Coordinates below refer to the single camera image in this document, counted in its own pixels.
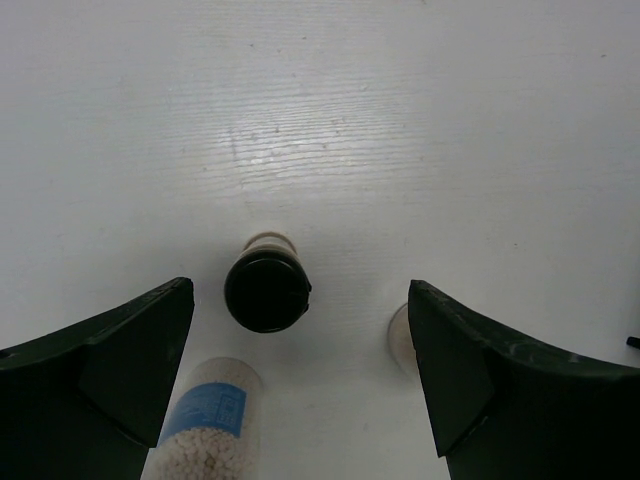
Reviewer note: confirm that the black-capped spice bottle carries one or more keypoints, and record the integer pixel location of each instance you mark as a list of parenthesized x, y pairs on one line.
[(267, 289)]

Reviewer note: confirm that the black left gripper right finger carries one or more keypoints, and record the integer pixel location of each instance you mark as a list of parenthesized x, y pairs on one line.
[(504, 405)]

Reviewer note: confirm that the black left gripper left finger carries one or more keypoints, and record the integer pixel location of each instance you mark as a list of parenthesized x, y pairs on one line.
[(88, 401)]

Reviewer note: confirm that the cream-lidded seasoning shaker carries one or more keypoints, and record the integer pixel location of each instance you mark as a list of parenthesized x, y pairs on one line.
[(400, 342)]

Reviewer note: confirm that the black condiment organizer rack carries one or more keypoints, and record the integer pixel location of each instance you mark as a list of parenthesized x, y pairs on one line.
[(633, 342)]

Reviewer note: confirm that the blue-labelled white granule jar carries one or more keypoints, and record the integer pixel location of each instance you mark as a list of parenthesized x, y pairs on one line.
[(213, 429)]

